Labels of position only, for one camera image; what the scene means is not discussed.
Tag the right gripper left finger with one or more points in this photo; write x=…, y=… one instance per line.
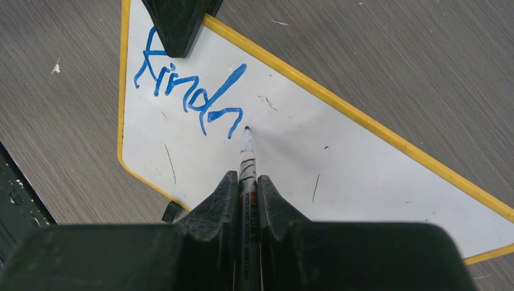
x=194, y=253

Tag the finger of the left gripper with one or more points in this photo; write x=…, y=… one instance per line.
x=177, y=22

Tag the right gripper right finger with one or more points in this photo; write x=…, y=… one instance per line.
x=300, y=254

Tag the whiteboard marker pen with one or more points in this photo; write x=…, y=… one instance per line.
x=248, y=270

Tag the yellow framed whiteboard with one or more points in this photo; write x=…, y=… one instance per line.
x=181, y=121

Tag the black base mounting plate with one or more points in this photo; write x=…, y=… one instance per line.
x=22, y=210

